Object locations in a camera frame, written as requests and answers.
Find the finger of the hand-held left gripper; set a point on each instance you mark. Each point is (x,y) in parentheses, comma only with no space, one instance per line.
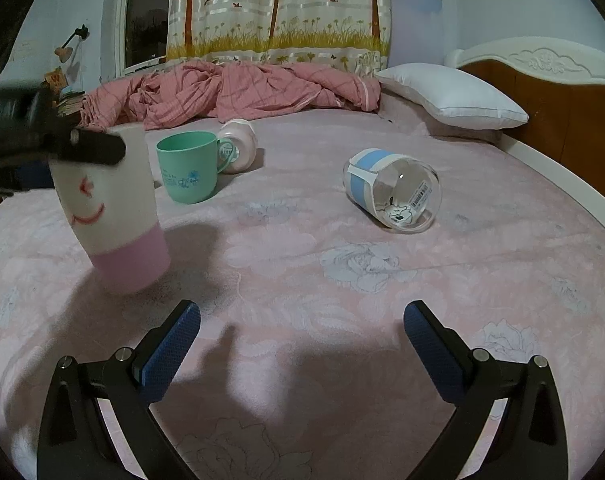
(95,148)

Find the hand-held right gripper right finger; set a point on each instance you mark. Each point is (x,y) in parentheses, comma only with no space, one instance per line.
(432,347)

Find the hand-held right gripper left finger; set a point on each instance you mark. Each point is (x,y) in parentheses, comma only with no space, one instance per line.
(175,347)

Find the clear glass cup blue sleeve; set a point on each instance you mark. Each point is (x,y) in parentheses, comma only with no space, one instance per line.
(392,190)

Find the stack of books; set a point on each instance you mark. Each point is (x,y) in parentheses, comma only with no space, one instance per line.
(65,97)

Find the green plastic mug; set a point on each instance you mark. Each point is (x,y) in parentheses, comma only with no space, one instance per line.
(188,167)

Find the pink checked blanket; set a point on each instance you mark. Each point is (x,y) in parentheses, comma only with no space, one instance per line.
(222,91)

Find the white framed window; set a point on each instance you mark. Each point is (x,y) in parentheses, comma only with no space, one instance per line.
(145,15)

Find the pink floral bed sheet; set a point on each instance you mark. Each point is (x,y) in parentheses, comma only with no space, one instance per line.
(302,280)

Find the printed tree curtain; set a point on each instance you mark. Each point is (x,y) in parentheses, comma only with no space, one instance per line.
(277,10)

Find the white pillow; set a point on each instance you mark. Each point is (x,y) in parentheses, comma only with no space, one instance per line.
(450,95)

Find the white and wooden headboard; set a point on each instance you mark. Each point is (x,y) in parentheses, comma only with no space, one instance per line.
(547,85)

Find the wall lamp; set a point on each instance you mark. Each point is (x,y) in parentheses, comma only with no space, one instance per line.
(71,42)

